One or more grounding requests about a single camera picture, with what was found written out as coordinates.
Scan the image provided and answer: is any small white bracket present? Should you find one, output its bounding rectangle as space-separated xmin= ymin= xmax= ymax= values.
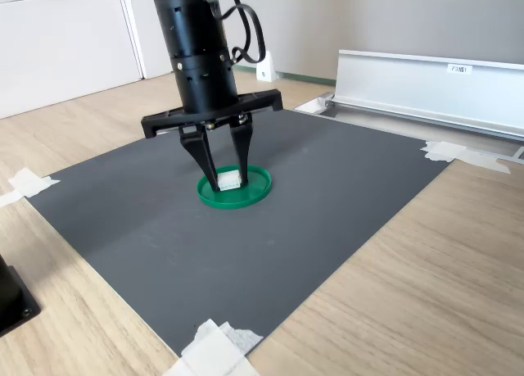
xmin=255 ymin=51 xmax=278 ymax=82

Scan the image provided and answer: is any round green lid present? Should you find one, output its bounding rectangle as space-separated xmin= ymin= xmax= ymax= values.
xmin=196 ymin=164 xmax=273 ymax=211

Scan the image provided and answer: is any aluminium cable duct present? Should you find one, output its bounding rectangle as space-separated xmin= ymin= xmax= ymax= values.
xmin=293 ymin=49 xmax=524 ymax=165

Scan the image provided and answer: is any small white plastic terminal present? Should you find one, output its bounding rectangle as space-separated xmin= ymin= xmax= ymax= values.
xmin=216 ymin=169 xmax=243 ymax=192

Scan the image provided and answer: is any narrow white partition panel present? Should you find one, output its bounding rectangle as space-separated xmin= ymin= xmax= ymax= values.
xmin=120 ymin=0 xmax=176 ymax=81

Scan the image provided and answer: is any black camera cable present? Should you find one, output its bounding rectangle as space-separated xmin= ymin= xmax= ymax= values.
xmin=202 ymin=0 xmax=267 ymax=66

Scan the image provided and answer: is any wide white partition panel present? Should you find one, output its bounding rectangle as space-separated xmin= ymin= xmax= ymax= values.
xmin=0 ymin=0 xmax=145 ymax=120

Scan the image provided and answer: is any fibrous white tape piece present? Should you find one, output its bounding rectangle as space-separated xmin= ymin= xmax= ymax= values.
xmin=219 ymin=321 xmax=264 ymax=356

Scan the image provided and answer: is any dark grey mat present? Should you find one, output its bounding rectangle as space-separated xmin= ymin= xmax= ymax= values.
xmin=25 ymin=107 xmax=456 ymax=357

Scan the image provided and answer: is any wide white tape piece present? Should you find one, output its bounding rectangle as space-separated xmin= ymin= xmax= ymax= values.
xmin=162 ymin=318 xmax=261 ymax=376
xmin=7 ymin=167 xmax=61 ymax=198
xmin=420 ymin=140 xmax=468 ymax=163

